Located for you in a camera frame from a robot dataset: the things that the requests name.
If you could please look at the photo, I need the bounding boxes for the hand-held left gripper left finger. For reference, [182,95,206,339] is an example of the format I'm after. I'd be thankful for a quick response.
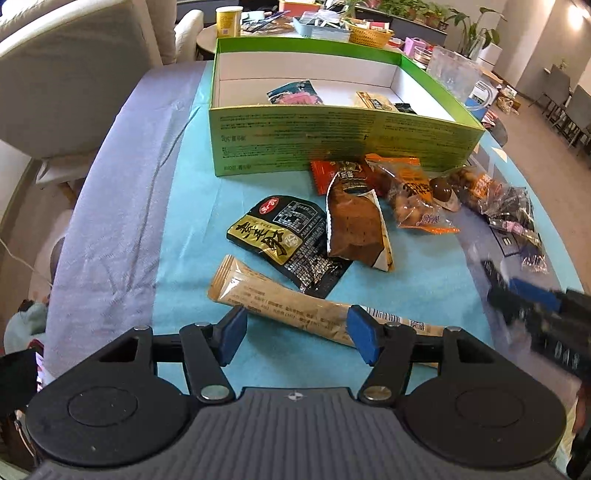
[95,305,249,403]

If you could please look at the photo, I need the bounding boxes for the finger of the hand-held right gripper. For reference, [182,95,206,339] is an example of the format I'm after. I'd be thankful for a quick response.
[487,288,541,330]
[480,261,566,315]

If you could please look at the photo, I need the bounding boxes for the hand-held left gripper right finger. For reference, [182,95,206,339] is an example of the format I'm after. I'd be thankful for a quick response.
[347,305,492,403]

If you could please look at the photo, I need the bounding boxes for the long beige stick packet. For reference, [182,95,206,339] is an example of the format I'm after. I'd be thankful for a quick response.
[208,255,446,367]

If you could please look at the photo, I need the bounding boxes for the dark plum snack packets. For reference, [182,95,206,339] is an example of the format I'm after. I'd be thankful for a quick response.
[480,185,548,273]

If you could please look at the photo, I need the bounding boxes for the black gold snack packet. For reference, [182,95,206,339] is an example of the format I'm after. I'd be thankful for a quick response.
[226,194,354,298]

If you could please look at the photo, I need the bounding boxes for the brown tofu snack packet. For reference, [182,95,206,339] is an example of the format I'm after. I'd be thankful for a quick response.
[325,178,395,271]

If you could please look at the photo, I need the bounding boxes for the clear nut snack packet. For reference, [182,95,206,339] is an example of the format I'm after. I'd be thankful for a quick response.
[450,166,504,208]

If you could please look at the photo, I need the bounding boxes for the brown egg snack packet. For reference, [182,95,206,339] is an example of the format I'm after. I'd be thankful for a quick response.
[429,178,462,213]

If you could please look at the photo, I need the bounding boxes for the orange snack packet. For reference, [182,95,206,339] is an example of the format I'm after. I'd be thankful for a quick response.
[365,154,460,234]

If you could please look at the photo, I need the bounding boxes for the red snack packet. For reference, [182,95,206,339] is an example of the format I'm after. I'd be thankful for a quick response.
[310,159,370,197]

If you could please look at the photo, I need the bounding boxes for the green cardboard box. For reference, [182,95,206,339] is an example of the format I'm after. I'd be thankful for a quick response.
[208,37,486,178]

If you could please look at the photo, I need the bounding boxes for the yellow snack packet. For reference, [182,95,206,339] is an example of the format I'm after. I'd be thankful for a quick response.
[355,91,400,113]

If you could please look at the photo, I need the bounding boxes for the turquoise patterned table mat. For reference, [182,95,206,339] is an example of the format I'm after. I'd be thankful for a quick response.
[152,62,585,402]

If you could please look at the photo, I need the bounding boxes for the lilac grey table cloth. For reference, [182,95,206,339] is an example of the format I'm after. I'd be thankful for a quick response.
[44,60,218,365]

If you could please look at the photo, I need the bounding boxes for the grey dining chair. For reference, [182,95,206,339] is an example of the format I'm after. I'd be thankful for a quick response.
[561,88,591,151]
[538,65,573,121]

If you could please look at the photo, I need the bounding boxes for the light blue cloth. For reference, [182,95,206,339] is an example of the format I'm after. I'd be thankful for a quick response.
[4,302,49,354]

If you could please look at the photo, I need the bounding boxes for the blue white carton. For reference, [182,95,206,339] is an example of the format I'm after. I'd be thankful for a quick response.
[466,80,499,112]

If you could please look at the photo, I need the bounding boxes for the clear glass mug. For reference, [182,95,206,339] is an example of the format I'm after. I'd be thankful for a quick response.
[426,47,483,104]

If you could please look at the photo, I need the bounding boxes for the tall leafy floor plant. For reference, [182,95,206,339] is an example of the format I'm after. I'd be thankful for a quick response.
[455,7,502,61]

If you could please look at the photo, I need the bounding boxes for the dark grey television cabinet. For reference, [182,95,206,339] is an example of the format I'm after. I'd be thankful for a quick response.
[365,7,451,47]

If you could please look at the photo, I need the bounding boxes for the yellow woven basket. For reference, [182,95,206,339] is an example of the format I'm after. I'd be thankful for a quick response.
[347,22,395,48]

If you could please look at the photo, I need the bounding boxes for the grey blue organizer tray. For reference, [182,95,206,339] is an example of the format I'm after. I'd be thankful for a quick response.
[293,14,354,42]

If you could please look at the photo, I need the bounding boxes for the white boucle chair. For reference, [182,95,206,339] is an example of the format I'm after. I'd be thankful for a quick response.
[173,9,205,61]

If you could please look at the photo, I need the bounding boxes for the potted green plant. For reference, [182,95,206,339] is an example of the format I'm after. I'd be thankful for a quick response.
[381,0,451,27]

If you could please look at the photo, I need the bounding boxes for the beige sofa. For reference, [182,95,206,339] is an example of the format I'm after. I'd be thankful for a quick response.
[0,0,164,160]

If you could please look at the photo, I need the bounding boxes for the yellow can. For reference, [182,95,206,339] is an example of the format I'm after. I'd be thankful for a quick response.
[216,6,243,38]

